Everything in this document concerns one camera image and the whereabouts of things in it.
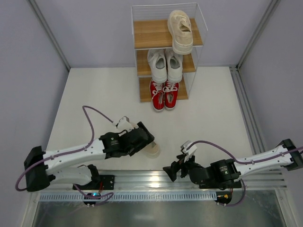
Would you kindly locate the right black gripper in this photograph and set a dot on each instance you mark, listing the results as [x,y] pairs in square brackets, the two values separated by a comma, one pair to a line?
[180,168]

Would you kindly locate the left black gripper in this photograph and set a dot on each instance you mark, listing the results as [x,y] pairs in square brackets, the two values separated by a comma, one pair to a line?
[145,135]

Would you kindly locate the red canvas sneaker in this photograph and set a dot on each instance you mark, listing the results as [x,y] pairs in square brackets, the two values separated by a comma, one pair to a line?
[170,95]
[156,91]

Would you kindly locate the white sneaker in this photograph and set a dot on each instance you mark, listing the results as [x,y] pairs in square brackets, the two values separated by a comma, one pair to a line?
[174,66]
[157,62]

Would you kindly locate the beige sneaker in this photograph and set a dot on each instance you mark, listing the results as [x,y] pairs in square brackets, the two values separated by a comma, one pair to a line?
[179,26]
[152,150]

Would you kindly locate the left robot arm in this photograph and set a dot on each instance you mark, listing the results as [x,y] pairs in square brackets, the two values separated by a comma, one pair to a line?
[43,168]

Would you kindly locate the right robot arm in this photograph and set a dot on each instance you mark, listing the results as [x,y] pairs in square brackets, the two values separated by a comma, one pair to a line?
[227,173]

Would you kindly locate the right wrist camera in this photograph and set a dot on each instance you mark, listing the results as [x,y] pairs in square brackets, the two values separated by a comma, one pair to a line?
[188,149]

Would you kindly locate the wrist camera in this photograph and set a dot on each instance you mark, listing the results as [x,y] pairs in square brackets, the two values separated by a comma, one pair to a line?
[124,124]
[188,149]

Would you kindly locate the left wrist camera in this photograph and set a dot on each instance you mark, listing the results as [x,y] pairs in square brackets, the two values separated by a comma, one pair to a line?
[124,124]

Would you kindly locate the aluminium mounting rail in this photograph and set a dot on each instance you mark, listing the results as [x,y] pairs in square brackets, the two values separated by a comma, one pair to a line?
[159,180]

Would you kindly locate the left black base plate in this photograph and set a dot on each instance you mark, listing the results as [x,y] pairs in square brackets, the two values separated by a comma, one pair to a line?
[106,182]

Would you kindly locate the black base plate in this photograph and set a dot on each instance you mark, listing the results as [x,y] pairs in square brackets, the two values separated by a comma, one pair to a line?
[220,184]
[106,182]

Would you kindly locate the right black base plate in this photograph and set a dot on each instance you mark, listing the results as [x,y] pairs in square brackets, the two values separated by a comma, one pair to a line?
[220,184]

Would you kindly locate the right aluminium frame rail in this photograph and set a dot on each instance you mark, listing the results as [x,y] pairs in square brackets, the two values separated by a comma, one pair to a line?
[252,129]

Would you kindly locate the white wire shoe shelf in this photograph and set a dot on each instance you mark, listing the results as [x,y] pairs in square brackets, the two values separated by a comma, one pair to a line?
[150,31]

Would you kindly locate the white slotted cable duct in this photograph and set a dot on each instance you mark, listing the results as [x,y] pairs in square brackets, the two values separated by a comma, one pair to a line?
[131,196]

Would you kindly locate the left corner aluminium post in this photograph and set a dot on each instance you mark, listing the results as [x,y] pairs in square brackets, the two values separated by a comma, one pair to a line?
[43,22]

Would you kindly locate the corner aluminium post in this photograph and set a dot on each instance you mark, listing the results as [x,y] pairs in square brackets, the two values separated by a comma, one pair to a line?
[270,9]
[43,22]

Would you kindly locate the right corner aluminium post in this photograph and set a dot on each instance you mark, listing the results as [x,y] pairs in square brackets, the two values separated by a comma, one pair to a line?
[270,9]

